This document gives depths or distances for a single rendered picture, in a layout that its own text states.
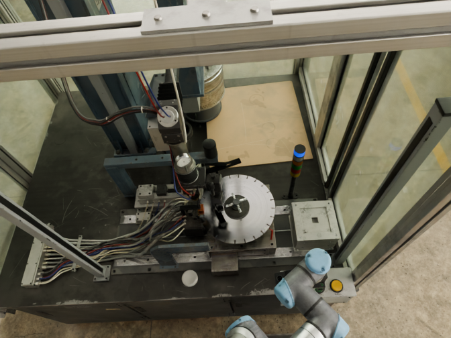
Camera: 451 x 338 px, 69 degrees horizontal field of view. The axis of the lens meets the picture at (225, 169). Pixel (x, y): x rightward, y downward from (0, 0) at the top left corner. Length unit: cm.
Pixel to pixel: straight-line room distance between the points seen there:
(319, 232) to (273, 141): 63
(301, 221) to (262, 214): 18
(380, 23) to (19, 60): 38
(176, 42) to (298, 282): 82
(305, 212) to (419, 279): 122
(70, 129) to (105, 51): 186
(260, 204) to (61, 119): 141
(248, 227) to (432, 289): 149
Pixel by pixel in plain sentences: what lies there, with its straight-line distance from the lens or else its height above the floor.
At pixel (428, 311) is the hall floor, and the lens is 252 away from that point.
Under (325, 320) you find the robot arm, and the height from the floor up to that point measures 125.
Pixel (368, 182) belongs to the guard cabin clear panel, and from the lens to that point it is 123.
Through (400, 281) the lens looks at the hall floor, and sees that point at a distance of 251.
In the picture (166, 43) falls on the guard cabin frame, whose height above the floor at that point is 204.
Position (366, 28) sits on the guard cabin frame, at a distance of 40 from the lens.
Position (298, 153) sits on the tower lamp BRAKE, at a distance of 135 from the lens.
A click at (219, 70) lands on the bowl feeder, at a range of 176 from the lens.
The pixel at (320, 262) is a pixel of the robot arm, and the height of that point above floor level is 127.
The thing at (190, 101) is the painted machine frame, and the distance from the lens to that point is 135.
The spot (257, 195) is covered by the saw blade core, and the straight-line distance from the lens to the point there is 147.
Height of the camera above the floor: 226
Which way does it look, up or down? 58 degrees down
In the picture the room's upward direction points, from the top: 8 degrees counter-clockwise
